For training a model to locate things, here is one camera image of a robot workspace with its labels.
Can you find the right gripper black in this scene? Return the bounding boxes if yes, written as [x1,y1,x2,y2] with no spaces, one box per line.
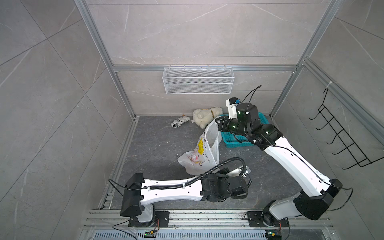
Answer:
[214,116,249,140]

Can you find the white printed plastic bag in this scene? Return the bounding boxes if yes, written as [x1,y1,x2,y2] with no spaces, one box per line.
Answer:
[178,120,222,176]

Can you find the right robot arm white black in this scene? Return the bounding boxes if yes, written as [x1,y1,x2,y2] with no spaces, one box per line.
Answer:
[216,98,343,227]

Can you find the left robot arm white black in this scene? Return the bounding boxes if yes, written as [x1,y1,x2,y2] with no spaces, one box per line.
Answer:
[120,173,249,223]

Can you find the teal plastic basket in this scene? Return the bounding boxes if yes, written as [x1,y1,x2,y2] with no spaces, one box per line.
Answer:
[228,109,278,150]

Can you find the white plush bear toy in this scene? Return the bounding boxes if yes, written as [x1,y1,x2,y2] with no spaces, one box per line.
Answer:
[192,107,223,129]

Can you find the small white toy car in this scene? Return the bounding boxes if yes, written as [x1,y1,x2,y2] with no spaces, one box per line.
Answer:
[171,116,190,128]

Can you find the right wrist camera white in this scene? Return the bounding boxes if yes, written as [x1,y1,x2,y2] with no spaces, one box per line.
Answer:
[226,97,241,119]

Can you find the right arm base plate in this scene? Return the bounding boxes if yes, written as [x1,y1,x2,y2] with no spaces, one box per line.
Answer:
[244,211,290,228]

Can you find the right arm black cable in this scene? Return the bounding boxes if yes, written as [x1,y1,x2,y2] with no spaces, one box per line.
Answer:
[241,85,354,212]

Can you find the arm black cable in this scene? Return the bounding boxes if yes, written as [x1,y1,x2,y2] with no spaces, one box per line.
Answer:
[241,85,354,212]
[107,157,247,193]

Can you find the white wire mesh basket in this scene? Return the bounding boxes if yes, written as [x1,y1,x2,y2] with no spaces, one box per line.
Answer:
[162,67,235,95]

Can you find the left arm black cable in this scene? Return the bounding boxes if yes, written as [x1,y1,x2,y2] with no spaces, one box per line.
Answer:
[107,157,247,193]

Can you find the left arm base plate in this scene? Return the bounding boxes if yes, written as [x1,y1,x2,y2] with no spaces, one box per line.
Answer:
[128,211,170,228]

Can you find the black wire hook rack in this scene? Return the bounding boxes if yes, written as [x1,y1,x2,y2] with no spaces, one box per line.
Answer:
[309,88,384,170]

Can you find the aluminium mounting rail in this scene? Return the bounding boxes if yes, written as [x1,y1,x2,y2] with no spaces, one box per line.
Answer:
[82,209,334,231]

